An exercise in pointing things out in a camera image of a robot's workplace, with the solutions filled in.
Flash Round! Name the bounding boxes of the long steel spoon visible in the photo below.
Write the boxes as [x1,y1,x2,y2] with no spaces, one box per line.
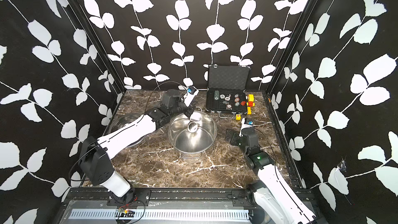
[187,112,202,133]

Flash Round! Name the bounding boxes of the black poker chip case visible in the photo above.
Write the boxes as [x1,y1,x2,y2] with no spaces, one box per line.
[206,64,250,115]

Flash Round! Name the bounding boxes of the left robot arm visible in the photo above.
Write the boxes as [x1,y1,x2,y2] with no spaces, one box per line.
[76,86,199,206]

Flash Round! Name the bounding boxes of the stainless steel pot lid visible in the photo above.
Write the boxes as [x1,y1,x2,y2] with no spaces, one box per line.
[107,113,147,148]

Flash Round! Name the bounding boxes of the yellow red toy block figure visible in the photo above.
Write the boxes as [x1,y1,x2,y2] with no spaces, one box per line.
[246,94,255,115]

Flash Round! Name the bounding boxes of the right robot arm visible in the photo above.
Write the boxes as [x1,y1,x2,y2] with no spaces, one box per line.
[226,118,316,224]

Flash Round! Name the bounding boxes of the perforated metal rail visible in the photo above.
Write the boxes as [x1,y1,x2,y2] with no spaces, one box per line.
[67,209,249,222]

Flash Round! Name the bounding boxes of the blue green chip stack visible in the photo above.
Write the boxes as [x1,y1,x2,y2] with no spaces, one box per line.
[214,90,220,100]

